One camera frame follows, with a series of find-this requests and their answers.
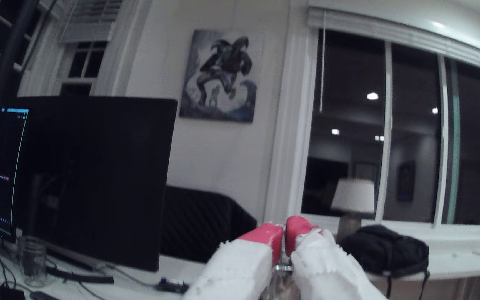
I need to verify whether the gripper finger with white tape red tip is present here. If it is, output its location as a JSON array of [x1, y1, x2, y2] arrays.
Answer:
[[285, 215, 389, 300], [182, 223, 285, 300]]

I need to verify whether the black bag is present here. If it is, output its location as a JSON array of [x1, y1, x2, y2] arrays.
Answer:
[[339, 224, 431, 299]]

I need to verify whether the small black electronic device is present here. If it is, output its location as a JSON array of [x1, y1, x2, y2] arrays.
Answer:
[[155, 277, 190, 295]]

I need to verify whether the table lamp with white shade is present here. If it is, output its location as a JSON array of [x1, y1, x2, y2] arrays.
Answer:
[[330, 178, 376, 243]]

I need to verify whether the large white-framed window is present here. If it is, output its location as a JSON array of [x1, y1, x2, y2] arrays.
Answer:
[[300, 28, 480, 231]]

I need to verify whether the black monitor stand foot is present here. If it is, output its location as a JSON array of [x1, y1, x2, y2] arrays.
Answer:
[[46, 244, 115, 285]]

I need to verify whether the black computer monitor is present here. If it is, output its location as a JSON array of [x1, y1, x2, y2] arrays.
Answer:
[[14, 96, 178, 273]]

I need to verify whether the wide white window blind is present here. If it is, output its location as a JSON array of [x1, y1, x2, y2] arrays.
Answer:
[[307, 6, 480, 76]]

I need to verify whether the curved monitor with lit screen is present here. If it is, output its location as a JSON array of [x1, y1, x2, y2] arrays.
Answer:
[[0, 107, 30, 241]]

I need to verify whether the small white-framed window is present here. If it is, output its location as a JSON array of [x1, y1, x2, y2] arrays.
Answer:
[[58, 41, 108, 97]]

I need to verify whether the white slatted window blind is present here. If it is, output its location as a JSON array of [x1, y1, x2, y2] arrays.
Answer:
[[59, 0, 123, 44]]

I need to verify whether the grey desk cable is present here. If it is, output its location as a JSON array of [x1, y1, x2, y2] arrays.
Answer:
[[106, 264, 158, 289]]

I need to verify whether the dark figure wall painting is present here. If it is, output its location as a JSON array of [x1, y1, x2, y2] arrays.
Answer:
[[179, 29, 264, 124]]

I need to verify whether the white blind pull cord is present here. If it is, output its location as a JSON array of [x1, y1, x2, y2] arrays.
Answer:
[[319, 12, 326, 114]]

